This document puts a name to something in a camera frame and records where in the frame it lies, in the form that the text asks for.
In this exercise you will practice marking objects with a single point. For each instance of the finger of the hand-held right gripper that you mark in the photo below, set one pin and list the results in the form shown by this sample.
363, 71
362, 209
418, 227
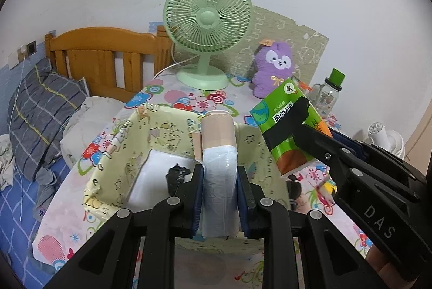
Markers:
347, 140
287, 120

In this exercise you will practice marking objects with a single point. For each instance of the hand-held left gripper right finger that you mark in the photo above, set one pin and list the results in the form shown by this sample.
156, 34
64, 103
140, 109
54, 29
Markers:
243, 204

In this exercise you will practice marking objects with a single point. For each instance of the black wall socket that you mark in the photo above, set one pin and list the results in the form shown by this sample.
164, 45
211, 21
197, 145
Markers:
31, 48

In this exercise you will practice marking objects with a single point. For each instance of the grey plaid pillow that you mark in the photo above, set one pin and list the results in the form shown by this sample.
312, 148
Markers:
40, 107

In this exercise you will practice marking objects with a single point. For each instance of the wooden bed headboard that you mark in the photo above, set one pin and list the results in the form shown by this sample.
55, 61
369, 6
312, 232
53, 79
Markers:
101, 46

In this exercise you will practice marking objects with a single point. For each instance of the yellow cartoon printed box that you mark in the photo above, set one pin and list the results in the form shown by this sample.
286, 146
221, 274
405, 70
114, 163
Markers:
162, 134

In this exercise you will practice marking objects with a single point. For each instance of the green tissue pack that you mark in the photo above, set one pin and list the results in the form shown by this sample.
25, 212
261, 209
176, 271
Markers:
287, 154

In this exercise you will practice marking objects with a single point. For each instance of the green desk fan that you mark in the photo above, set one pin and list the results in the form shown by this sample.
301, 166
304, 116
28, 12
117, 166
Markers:
207, 19

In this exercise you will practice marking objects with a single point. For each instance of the white floor fan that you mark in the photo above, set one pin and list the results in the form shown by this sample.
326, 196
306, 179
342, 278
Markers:
388, 140

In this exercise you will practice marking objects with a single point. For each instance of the white flat pack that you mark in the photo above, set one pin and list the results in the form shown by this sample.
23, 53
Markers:
152, 174

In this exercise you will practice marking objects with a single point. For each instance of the purple plush toy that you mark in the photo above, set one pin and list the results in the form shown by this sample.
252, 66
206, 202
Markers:
266, 80

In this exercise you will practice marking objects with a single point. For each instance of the glass mug with green lid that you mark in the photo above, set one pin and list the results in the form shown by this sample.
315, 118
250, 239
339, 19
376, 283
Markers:
327, 96

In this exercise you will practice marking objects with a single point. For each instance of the blue checked bedsheet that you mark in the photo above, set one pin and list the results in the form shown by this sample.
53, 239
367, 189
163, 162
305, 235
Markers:
20, 241

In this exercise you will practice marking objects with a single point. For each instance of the black plastic bag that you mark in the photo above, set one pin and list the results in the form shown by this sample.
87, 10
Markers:
177, 176

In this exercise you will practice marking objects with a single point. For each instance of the person's right hand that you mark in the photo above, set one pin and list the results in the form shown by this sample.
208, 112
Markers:
379, 263

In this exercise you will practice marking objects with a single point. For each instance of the white crumpled pillow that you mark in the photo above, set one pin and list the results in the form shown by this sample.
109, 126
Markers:
91, 120

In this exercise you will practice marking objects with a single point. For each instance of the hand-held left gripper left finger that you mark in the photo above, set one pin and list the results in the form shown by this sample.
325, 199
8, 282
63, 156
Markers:
197, 201

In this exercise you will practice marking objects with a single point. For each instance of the floral tablecloth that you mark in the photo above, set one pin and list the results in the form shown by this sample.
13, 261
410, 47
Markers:
202, 103

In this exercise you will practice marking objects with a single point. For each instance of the roll of plastic bags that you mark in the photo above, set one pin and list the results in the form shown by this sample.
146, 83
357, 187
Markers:
217, 181

